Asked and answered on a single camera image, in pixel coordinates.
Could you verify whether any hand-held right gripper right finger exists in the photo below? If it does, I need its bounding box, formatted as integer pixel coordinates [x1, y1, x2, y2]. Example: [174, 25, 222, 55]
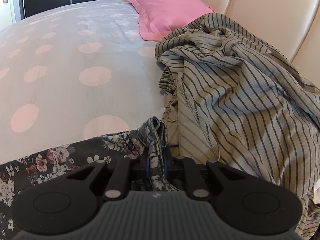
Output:
[162, 152, 250, 200]

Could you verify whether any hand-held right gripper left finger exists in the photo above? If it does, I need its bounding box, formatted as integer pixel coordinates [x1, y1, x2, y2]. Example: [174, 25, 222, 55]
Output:
[65, 155, 152, 200]

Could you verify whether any dark floral garment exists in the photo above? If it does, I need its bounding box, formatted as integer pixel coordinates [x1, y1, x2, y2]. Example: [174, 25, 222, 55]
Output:
[0, 116, 180, 230]

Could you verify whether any beige striped garment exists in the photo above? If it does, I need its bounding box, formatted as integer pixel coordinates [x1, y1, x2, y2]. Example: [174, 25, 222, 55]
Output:
[154, 12, 320, 240]

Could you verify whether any white cloth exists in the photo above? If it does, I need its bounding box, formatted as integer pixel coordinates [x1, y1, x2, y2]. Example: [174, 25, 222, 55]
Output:
[309, 177, 320, 205]

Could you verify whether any pink pillow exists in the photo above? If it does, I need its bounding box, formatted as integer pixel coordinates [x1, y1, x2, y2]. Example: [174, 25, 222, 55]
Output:
[124, 0, 215, 42]

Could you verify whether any cream padded headboard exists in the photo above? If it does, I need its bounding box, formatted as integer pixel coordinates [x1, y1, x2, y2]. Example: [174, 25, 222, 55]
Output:
[181, 0, 320, 85]

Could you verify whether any white door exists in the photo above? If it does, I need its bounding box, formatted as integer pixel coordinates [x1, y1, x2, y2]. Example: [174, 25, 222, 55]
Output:
[0, 0, 15, 29]

